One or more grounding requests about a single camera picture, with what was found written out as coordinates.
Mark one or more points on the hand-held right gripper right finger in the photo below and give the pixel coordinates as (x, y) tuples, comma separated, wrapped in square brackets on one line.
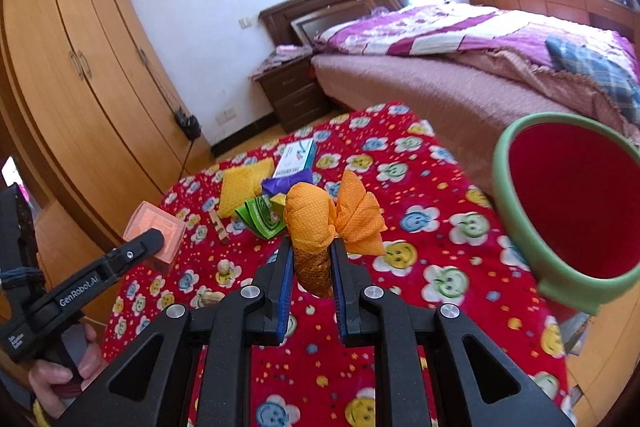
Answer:
[(341, 299)]

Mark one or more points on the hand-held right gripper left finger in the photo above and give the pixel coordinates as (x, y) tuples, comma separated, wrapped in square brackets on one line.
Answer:
[(286, 289)]

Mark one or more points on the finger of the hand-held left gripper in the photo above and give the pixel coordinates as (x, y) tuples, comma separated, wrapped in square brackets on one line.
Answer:
[(132, 252)]

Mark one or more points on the green and red plastic bin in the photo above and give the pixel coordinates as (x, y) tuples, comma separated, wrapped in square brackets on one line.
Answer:
[(522, 232)]

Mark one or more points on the person's left hand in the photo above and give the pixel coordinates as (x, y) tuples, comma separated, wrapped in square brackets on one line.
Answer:
[(47, 382)]

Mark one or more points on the pink square box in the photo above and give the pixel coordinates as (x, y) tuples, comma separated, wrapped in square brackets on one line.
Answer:
[(152, 227)]

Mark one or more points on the peanut shell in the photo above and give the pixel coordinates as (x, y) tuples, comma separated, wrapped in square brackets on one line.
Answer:
[(207, 297), (225, 269)]

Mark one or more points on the green patterned packet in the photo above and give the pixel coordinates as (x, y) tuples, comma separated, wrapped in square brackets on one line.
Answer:
[(260, 217)]

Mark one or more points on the wooden clip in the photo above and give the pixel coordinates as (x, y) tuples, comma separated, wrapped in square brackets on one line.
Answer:
[(220, 227)]

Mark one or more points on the purple plastic wrapper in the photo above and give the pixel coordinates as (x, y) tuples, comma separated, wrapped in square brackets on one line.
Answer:
[(280, 184)]

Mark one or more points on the yellow textured cloth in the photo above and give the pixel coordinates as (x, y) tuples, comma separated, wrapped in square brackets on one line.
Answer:
[(240, 187)]

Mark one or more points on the red floral printed blanket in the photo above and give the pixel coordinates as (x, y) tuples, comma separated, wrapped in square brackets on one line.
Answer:
[(425, 207)]

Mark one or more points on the white and blue carton box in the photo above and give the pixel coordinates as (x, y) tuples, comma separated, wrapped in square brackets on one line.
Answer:
[(296, 157)]

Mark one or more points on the black power strip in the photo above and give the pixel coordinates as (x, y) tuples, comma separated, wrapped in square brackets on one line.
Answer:
[(186, 124)]

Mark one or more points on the wooden wardrobe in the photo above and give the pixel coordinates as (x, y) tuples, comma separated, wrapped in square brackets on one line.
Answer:
[(75, 82)]

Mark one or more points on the dark wooden nightstand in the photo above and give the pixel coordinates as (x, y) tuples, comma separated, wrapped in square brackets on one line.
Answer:
[(295, 94)]

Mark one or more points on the dark wooden bed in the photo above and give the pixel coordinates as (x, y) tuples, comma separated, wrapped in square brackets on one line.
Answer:
[(400, 87)]

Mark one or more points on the pink patterned cloth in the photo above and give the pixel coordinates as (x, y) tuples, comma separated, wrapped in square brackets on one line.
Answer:
[(282, 57)]

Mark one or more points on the purple and white quilt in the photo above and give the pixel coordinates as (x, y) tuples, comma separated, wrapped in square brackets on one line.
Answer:
[(450, 27)]

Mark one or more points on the blue plaid cloth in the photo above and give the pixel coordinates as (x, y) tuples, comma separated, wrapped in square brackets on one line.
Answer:
[(590, 62)]

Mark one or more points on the white wall outlet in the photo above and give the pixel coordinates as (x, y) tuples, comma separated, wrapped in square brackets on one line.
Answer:
[(225, 115)]

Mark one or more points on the white wall switch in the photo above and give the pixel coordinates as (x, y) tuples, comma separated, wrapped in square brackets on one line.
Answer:
[(245, 22)]

